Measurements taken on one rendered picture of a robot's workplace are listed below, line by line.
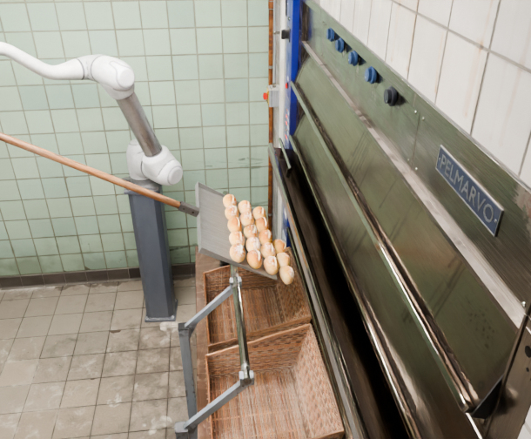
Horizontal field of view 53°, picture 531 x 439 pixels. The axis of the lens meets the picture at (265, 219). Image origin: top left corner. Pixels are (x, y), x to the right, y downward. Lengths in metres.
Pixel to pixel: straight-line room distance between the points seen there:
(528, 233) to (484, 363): 0.25
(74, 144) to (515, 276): 3.06
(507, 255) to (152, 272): 2.76
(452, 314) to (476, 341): 0.08
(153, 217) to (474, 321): 2.44
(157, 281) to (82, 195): 0.79
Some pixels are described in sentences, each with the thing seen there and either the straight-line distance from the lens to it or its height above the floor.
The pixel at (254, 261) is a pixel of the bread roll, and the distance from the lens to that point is 2.16.
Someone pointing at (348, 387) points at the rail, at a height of 1.44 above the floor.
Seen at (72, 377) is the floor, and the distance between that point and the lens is 3.47.
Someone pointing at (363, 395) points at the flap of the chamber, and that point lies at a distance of 1.38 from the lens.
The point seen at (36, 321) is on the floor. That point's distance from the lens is 3.93.
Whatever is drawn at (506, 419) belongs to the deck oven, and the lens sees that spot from 0.97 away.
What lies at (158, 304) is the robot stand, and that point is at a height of 0.14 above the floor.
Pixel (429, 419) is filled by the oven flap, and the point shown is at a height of 1.51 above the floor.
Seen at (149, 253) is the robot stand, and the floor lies 0.56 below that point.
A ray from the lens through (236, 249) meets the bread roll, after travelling 2.15.
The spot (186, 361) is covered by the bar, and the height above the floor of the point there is 0.77.
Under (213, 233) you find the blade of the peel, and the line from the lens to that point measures 2.25.
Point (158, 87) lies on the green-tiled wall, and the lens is 3.39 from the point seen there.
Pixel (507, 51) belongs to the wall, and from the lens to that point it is 0.87.
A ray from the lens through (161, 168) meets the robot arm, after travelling 2.87.
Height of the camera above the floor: 2.45
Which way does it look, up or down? 32 degrees down
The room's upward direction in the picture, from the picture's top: straight up
